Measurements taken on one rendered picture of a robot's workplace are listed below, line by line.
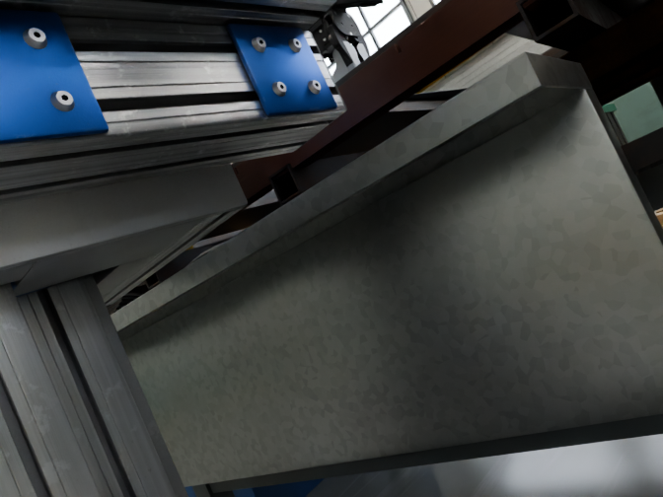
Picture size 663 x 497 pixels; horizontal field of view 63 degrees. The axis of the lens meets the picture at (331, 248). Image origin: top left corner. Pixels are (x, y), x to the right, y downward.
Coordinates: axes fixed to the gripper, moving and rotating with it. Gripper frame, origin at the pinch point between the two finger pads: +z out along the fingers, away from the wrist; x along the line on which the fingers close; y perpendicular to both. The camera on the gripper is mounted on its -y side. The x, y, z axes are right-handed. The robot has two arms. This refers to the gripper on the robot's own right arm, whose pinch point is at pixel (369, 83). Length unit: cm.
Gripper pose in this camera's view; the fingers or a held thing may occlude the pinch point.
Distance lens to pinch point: 96.8
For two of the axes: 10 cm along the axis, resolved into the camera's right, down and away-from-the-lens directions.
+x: -5.8, 2.2, -7.8
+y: -7.0, 3.6, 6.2
